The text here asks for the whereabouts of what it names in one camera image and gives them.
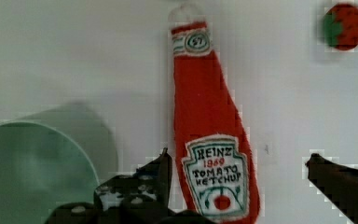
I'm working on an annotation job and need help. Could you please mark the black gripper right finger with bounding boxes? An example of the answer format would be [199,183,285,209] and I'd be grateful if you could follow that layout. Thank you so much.
[305,153,358,224]

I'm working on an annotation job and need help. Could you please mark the red plush ketchup bottle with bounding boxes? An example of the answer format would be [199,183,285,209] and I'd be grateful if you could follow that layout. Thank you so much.
[169,3,260,224]

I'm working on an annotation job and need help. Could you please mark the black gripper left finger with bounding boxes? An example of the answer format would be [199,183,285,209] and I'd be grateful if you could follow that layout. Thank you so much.
[45,149,214,224]

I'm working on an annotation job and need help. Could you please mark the small red tomato toy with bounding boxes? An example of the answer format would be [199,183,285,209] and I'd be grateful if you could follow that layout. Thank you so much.
[322,2,358,51]

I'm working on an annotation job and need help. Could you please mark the green metal cup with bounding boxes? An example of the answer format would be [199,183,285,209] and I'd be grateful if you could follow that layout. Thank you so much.
[0,104,117,224]

